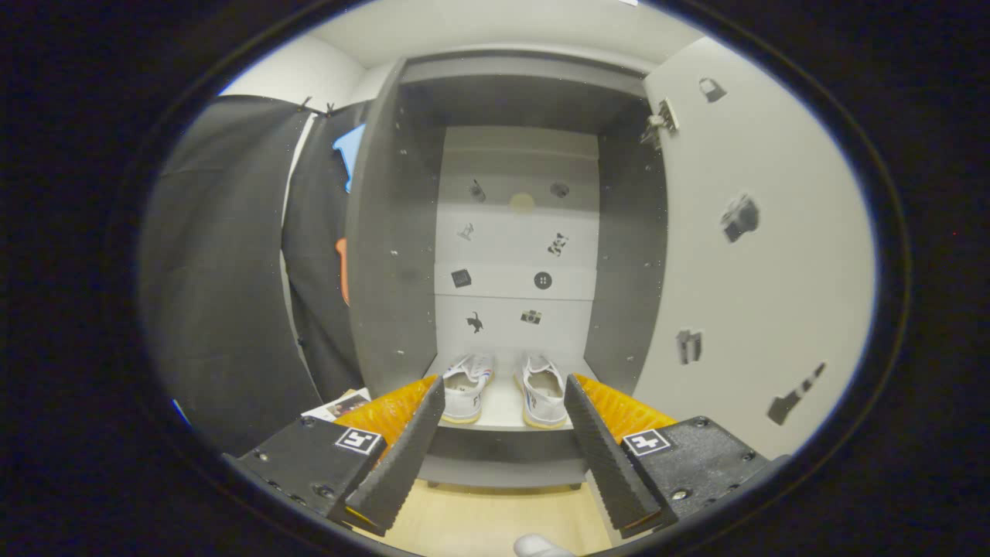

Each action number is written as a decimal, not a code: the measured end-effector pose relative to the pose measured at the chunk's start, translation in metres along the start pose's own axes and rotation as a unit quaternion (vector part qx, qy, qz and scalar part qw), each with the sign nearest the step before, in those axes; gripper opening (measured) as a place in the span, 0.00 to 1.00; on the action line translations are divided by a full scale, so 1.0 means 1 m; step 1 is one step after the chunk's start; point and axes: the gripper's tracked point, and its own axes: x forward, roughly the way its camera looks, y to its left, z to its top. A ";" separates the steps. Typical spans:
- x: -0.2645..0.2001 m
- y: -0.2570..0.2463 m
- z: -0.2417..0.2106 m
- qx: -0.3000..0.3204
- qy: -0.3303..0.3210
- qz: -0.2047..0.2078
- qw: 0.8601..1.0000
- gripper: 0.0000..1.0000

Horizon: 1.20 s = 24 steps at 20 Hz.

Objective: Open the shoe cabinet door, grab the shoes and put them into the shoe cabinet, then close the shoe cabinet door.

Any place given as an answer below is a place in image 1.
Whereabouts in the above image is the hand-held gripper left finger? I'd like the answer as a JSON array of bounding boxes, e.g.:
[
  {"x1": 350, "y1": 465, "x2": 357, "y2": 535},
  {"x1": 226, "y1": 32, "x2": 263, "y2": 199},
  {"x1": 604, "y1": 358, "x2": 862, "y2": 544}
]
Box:
[{"x1": 224, "y1": 374, "x2": 447, "y2": 536}]

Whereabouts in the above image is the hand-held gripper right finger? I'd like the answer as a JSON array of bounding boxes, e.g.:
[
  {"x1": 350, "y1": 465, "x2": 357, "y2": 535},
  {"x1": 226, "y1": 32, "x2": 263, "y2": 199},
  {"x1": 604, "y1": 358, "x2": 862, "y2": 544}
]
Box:
[{"x1": 563, "y1": 373, "x2": 790, "y2": 540}]

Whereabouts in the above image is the white shoe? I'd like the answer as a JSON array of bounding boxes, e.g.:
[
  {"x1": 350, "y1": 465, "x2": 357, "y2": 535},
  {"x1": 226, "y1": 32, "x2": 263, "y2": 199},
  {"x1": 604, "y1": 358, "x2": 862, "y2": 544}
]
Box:
[
  {"x1": 514, "y1": 353, "x2": 572, "y2": 429},
  {"x1": 440, "y1": 353, "x2": 496, "y2": 425}
]

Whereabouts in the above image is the grey shoe cabinet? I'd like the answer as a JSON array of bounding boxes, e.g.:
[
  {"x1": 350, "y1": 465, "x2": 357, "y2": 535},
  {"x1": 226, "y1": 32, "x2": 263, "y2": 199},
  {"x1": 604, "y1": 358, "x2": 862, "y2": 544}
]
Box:
[{"x1": 344, "y1": 50, "x2": 671, "y2": 493}]

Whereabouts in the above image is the metal door hinge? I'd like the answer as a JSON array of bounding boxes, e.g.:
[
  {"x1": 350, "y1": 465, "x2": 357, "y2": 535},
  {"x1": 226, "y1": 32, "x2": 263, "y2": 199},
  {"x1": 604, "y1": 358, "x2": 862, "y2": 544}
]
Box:
[{"x1": 640, "y1": 97, "x2": 681, "y2": 149}]

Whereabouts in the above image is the white book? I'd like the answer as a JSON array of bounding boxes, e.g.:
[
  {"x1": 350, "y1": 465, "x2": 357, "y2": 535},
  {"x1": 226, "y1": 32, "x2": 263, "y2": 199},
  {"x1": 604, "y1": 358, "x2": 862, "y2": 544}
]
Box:
[{"x1": 302, "y1": 388, "x2": 373, "y2": 423}]

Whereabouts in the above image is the white rounded object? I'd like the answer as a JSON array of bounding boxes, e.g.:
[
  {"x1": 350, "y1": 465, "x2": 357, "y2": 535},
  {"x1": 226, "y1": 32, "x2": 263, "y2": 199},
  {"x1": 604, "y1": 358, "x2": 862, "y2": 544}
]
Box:
[{"x1": 514, "y1": 533, "x2": 578, "y2": 557}]

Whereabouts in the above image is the black backdrop cloth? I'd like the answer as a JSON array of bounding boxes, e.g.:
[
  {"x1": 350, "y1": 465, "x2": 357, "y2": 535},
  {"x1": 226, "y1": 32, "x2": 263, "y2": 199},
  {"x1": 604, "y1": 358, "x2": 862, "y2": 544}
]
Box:
[{"x1": 139, "y1": 94, "x2": 369, "y2": 459}]

